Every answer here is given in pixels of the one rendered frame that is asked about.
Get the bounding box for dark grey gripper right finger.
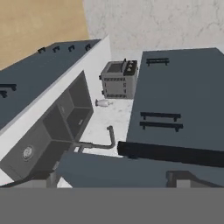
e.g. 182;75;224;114
165;170;224;189

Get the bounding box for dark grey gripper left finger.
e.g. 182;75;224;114
1;170;60;189

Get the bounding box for blue-grey cabinet door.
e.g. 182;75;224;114
56;150;224;189

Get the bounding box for blue-grey base cabinet run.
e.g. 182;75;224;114
0;38;102;131

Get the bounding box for dark grey double sink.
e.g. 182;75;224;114
0;70;95;182

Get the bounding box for grey sink tap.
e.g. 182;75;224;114
71;125;116;154

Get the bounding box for white soap dispenser bottle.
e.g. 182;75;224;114
94;98;114;108

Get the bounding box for grey toaster oven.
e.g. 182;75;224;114
99;58;139;100

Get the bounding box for long black door handle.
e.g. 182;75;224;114
116;140;224;169

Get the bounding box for blue-grey wall cabinet run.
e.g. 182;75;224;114
125;47;224;152

